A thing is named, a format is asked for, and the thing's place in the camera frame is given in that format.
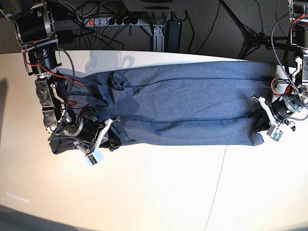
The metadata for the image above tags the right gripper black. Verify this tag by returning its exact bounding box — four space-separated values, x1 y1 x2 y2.
61 117 120 148

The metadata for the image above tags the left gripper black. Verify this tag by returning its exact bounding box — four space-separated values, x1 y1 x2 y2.
254 96 303 132

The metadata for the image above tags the blue grey T-shirt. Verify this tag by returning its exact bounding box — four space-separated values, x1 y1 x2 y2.
49 61 277 155

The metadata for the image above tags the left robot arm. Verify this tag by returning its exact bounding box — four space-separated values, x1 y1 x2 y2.
252 0 308 140

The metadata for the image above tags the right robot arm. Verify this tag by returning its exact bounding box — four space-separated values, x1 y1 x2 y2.
0 0 121 150

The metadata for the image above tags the black tripod stand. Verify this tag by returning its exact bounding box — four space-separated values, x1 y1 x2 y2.
218 0 293 60

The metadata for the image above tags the black power adapter brick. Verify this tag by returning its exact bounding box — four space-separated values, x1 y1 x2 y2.
165 20 182 53

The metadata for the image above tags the white power strip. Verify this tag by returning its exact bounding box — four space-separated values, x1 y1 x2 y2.
83 16 141 28

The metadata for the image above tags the grey box with speaker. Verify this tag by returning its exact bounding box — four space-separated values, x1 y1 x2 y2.
122 0 192 12

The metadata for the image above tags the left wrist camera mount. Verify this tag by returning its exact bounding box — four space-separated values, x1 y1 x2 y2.
252 96 296 142

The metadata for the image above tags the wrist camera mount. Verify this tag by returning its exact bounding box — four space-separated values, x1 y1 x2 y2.
252 96 296 142
73 116 120 166

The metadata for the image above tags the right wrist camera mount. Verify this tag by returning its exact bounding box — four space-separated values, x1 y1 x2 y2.
73 116 120 166

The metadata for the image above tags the aluminium frame post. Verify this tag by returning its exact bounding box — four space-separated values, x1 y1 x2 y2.
140 11 167 52

